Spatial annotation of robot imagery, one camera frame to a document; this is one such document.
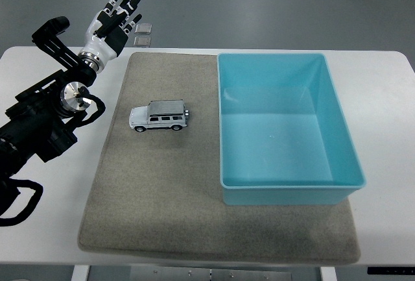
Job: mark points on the white toy car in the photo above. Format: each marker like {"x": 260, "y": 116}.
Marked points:
{"x": 165, "y": 107}

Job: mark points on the black table control panel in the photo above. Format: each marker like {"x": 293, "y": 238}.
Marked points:
{"x": 390, "y": 270}

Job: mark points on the beige fabric mat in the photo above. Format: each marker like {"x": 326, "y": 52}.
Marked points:
{"x": 162, "y": 180}

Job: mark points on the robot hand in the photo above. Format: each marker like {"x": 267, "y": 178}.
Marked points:
{"x": 97, "y": 45}

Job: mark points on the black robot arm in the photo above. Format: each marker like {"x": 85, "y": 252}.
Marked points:
{"x": 35, "y": 118}

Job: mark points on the blue plastic box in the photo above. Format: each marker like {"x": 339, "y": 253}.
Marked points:
{"x": 279, "y": 144}

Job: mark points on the grey metal plate with screws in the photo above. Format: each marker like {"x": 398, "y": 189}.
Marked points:
{"x": 227, "y": 275}

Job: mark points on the white table leg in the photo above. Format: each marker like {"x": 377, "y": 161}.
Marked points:
{"x": 80, "y": 274}
{"x": 328, "y": 274}

